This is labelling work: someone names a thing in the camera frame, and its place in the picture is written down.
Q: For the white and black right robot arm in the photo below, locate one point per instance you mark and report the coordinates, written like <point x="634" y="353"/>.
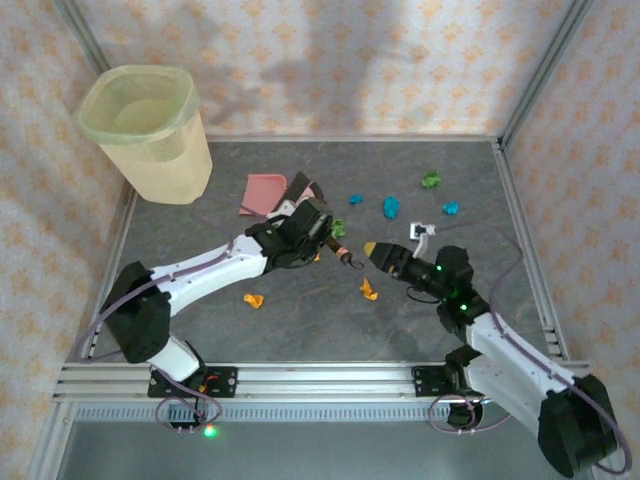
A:
<point x="505" y="365"/>

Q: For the pink plastic dustpan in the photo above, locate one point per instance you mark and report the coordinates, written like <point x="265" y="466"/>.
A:
<point x="262" y="192"/>

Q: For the small blue paper scrap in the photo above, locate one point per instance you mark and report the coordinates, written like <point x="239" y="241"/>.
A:
<point x="355" y="199"/>

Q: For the large blue paper scrap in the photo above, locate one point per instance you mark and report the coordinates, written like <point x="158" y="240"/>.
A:
<point x="391" y="207"/>

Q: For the wide aluminium base rail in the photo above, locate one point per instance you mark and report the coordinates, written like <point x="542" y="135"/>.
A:
<point x="325" y="382"/>

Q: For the aluminium frame leg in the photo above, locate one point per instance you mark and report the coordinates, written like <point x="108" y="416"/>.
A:
<point x="50" y="440"/>

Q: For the thin aluminium rail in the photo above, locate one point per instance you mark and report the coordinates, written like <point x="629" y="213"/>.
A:
<point x="350" y="138"/>

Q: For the beige plastic waste bin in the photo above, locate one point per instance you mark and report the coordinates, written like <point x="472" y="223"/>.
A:
<point x="170" y="175"/>

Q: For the glowing indicator light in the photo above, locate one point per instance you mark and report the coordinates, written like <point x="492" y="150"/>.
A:
<point x="210" y="430"/>

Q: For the green paper scrap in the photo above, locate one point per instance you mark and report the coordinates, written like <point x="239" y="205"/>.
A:
<point x="431" y="179"/>
<point x="339" y="228"/>

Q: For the aluminium corner post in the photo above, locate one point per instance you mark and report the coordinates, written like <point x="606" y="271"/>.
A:
<point x="544" y="70"/>
<point x="80" y="30"/>

